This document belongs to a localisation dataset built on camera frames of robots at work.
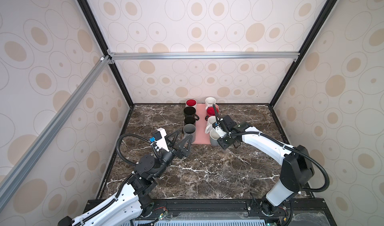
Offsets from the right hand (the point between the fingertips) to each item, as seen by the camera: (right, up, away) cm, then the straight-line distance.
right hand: (223, 141), depth 87 cm
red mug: (-6, +18, +14) cm, 23 cm away
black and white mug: (-20, +19, +21) cm, 35 cm away
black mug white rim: (-19, +13, +13) cm, 27 cm away
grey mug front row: (-5, +3, -2) cm, 7 cm away
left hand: (-19, +7, -27) cm, 33 cm away
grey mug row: (-20, +6, +8) cm, 23 cm away
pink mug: (-6, +26, +23) cm, 35 cm away
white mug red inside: (-19, +25, +23) cm, 39 cm away
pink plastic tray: (-12, 0, +14) cm, 18 cm away
